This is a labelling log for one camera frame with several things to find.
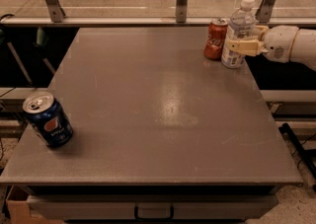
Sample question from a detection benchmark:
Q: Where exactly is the black drawer handle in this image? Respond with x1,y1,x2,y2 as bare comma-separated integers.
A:
133,203,175,221

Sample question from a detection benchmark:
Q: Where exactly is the black stand leg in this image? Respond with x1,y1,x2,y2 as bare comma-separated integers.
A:
279,123,316,180

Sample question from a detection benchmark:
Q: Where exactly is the red coke can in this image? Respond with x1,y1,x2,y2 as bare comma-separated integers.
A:
204,19,228,60

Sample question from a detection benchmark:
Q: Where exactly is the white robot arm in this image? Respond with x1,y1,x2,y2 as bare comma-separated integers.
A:
225,26,316,71

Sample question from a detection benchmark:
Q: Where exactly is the clear plastic water bottle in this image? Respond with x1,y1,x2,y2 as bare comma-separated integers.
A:
221,0,256,69

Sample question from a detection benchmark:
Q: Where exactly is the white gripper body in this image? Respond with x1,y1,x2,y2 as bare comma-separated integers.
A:
263,26,299,63

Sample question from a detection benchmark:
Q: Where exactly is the grey table drawer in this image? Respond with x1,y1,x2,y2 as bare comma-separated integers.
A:
27,195,277,221

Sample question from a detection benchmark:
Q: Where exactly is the blue pepsi can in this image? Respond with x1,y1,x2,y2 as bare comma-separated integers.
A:
23,92,73,148

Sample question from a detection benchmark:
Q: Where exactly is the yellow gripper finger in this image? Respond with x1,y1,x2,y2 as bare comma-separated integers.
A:
253,25,270,40
226,39,269,56

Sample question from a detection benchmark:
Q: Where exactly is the cardboard box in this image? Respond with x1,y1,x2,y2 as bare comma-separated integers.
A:
6,187,62,224

